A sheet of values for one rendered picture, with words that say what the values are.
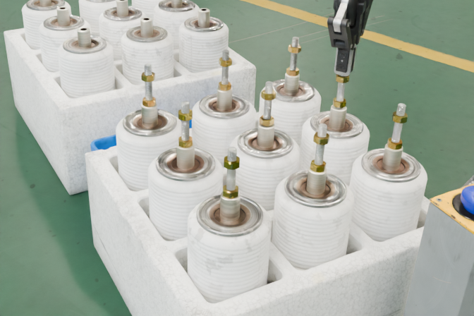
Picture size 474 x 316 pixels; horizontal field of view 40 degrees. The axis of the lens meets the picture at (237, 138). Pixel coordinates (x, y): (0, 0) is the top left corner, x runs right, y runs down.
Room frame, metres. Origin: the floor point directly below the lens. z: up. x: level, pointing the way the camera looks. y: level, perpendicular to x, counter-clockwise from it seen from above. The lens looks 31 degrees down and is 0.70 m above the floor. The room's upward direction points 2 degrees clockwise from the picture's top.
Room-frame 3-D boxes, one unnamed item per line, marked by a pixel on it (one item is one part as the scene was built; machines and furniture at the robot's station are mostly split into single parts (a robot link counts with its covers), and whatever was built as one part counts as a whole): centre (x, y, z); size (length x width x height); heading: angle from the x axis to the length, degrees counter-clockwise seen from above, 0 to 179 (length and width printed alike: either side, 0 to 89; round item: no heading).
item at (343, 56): (0.79, -0.13, 0.37); 0.03 x 0.01 x 0.05; 156
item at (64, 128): (1.22, 0.24, 0.09); 0.39 x 0.39 x 0.18; 32
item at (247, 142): (0.75, -0.04, 0.25); 0.08 x 0.08 x 0.01
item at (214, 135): (0.85, 0.02, 0.16); 0.10 x 0.10 x 0.18
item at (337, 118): (0.81, -0.14, 0.26); 0.02 x 0.02 x 0.03
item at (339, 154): (0.81, -0.14, 0.16); 0.10 x 0.10 x 0.18
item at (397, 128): (0.71, -0.20, 0.30); 0.01 x 0.01 x 0.08
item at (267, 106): (0.75, -0.04, 0.30); 0.01 x 0.01 x 0.08
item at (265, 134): (0.75, -0.04, 0.26); 0.02 x 0.02 x 0.03
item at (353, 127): (0.81, -0.14, 0.25); 0.08 x 0.08 x 0.01
